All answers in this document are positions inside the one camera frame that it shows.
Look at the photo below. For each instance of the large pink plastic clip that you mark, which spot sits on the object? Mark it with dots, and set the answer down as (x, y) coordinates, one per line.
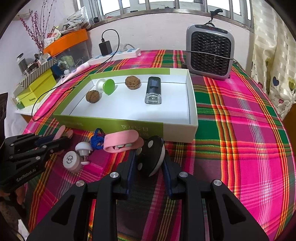
(120, 138)

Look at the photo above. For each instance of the black device with clear cap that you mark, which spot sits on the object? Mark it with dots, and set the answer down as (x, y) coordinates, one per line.
(153, 88)

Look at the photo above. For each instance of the pile of printed packets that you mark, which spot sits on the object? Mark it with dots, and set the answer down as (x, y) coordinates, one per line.
(53, 34)

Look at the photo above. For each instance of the green white cardboard box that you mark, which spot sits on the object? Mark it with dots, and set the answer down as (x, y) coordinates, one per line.
(175, 104)

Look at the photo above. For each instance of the small white jar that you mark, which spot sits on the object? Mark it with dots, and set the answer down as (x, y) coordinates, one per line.
(70, 161)

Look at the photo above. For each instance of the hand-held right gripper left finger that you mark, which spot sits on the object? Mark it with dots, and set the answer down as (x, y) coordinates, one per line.
(133, 166)

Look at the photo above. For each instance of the white power strip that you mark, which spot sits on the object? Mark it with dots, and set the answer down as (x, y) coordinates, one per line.
(124, 53)

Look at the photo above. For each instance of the grey striped box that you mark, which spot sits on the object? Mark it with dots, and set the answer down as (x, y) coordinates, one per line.
(37, 71)

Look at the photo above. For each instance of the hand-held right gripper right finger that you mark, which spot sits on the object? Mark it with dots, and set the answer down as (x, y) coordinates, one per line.
(166, 176)

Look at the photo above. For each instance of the cream heart print curtain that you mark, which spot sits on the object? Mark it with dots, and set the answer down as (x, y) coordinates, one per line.
(275, 58)

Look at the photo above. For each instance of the pink green plaid tablecloth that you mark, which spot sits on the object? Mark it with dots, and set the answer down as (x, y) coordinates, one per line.
(231, 139)

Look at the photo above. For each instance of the person's left hand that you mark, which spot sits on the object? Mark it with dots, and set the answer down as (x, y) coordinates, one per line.
(19, 193)

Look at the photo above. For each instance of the yellow-green cardboard box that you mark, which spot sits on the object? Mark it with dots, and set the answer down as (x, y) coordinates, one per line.
(39, 89)

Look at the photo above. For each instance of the pink blossom branches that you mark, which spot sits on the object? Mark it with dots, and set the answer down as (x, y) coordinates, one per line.
(38, 34)

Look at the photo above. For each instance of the grey space heater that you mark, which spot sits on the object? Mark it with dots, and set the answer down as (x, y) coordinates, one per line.
(210, 51)

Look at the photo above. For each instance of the pile of white gloves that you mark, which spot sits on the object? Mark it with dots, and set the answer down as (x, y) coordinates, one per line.
(76, 22)

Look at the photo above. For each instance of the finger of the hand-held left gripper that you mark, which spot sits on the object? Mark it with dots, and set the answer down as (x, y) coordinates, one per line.
(60, 142)
(46, 140)

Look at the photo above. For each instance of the clear bin with orange lid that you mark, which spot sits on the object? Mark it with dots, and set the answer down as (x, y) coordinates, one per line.
(67, 40)

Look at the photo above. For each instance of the large brown walnut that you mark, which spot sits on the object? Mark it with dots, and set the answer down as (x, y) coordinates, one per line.
(133, 82)

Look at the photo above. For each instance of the black charger adapter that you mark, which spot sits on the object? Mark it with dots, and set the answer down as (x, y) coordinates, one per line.
(105, 48)

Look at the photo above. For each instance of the black white handheld massager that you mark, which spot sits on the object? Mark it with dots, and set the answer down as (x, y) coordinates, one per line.
(152, 153)

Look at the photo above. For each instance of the metal window grille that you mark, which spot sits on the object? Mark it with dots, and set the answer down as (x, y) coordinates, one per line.
(231, 8)

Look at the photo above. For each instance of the pink patterned white stick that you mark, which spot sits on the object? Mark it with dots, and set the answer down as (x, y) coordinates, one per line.
(78, 69)

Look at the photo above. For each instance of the dark glass jar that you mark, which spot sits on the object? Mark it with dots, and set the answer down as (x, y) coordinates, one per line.
(22, 63)

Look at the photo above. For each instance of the white mushroom-shaped gadget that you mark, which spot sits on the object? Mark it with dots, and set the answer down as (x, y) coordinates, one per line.
(83, 147)

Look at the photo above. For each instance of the small pink plastic clip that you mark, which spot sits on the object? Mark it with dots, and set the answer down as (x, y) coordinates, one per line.
(61, 132)

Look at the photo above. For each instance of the white green spool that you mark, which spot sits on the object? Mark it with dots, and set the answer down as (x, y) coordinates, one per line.
(108, 87)

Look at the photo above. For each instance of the small brown walnut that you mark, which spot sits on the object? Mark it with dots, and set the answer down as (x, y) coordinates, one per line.
(92, 96)

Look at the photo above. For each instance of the white side table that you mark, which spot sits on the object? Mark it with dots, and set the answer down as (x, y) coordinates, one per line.
(23, 112)

